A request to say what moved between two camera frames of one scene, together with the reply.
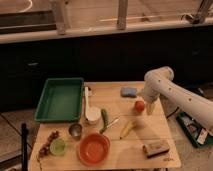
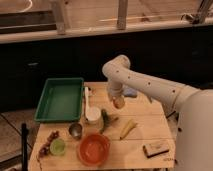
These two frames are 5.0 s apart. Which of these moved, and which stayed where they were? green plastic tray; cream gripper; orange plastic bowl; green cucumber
Moved: cream gripper
Stayed: orange plastic bowl; green cucumber; green plastic tray
